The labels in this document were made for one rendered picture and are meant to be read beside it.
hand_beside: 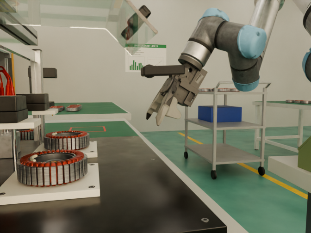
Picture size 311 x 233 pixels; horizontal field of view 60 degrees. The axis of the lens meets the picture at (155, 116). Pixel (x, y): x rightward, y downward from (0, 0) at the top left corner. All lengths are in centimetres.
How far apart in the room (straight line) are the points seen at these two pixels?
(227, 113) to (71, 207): 298
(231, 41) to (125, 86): 518
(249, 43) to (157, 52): 535
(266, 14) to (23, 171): 80
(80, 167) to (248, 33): 49
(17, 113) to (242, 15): 663
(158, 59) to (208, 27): 526
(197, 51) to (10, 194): 54
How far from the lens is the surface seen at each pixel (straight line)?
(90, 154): 66
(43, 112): 70
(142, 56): 593
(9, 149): 72
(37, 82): 92
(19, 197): 44
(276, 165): 78
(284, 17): 755
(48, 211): 41
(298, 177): 71
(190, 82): 75
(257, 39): 71
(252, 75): 81
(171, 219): 36
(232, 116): 333
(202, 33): 76
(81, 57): 584
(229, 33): 73
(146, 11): 45
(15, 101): 46
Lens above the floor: 93
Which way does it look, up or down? 6 degrees down
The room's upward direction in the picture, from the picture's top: straight up
